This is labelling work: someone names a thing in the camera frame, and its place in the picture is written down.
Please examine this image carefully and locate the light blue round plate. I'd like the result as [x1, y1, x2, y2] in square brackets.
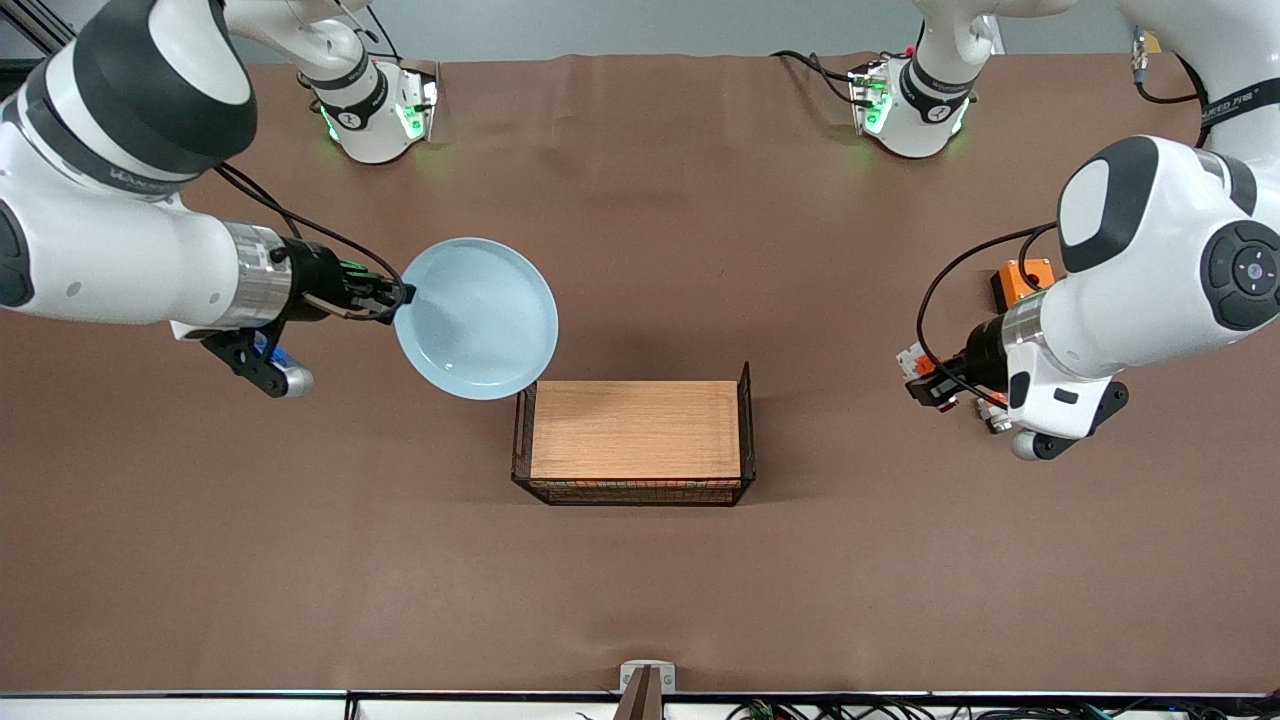
[395, 237, 560, 402]

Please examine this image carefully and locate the orange button box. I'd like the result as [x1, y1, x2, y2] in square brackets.
[990, 258, 1057, 314]

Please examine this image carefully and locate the brown table cover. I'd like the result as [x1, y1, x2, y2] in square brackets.
[0, 52, 1280, 696]

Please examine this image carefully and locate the wooden board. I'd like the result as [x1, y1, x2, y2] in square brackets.
[530, 380, 743, 482]

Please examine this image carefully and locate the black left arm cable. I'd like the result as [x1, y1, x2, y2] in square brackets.
[914, 223, 1059, 401]

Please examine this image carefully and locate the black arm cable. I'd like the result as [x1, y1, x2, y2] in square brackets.
[213, 163, 403, 293]
[914, 223, 1059, 401]

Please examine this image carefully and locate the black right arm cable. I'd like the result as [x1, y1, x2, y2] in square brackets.
[213, 163, 403, 293]

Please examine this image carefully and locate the black wire basket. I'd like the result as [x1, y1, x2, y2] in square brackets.
[511, 361, 757, 507]

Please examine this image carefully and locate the black base cable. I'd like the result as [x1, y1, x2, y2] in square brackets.
[770, 50, 863, 106]

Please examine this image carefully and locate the aluminium frame profile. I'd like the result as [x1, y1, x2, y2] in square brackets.
[0, 0, 76, 56]

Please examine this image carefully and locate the grey metal bracket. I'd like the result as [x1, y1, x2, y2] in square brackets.
[619, 660, 677, 694]

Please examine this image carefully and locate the dark brown post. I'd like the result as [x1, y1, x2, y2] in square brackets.
[612, 665, 664, 720]

